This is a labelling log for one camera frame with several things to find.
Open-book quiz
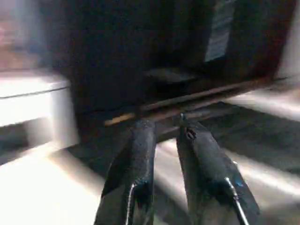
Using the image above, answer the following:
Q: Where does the white glass-door cabinet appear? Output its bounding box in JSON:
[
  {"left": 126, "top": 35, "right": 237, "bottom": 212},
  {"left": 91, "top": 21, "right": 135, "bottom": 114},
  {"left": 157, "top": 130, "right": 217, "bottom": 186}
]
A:
[{"left": 0, "top": 69, "right": 78, "bottom": 151}]

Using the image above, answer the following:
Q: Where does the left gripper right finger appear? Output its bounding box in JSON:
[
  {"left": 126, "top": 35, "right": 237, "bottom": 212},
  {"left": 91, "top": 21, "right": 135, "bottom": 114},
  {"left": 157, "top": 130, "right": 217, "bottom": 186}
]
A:
[{"left": 175, "top": 113, "right": 261, "bottom": 225}]

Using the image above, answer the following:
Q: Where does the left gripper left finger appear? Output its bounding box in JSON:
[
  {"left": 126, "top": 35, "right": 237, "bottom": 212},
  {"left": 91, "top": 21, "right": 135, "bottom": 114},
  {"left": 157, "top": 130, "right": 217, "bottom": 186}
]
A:
[{"left": 93, "top": 119, "right": 157, "bottom": 225}]

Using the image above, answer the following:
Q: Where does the black work mat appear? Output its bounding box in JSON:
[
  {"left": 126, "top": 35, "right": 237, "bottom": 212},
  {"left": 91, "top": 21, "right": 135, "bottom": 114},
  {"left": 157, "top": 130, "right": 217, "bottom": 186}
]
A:
[{"left": 0, "top": 103, "right": 300, "bottom": 225}]

